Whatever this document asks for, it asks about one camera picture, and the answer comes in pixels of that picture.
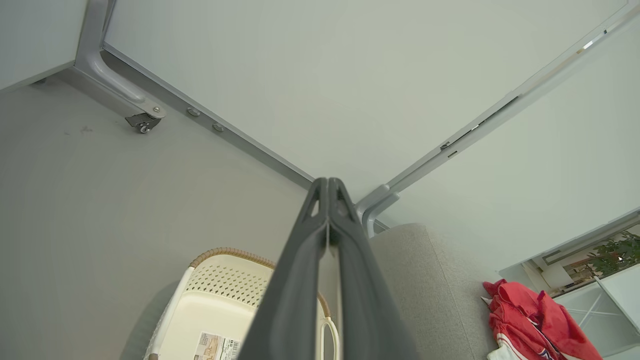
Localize grey metal partition frame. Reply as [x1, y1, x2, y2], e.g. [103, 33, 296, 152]
[354, 0, 640, 239]
[0, 0, 317, 191]

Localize grey fabric sofa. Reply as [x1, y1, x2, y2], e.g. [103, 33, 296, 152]
[320, 223, 507, 360]

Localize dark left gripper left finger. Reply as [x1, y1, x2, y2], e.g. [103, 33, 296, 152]
[237, 178, 330, 360]

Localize white shelf unit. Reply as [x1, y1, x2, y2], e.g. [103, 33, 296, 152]
[552, 263, 640, 359]

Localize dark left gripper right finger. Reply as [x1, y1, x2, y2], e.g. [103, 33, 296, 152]
[328, 178, 420, 360]

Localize white cloth garment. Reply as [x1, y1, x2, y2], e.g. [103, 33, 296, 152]
[486, 344, 518, 360]

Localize green leafy plant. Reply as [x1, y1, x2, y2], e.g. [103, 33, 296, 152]
[587, 230, 640, 279]

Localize red and white jersey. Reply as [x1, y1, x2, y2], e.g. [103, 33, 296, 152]
[482, 279, 604, 360]

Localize printed sticker label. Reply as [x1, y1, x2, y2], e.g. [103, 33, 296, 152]
[193, 332, 242, 360]

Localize black caster wheel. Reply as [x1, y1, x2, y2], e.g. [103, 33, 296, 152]
[124, 112, 163, 135]

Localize beige perforated laundry basket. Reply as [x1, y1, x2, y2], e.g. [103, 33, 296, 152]
[143, 247, 341, 360]

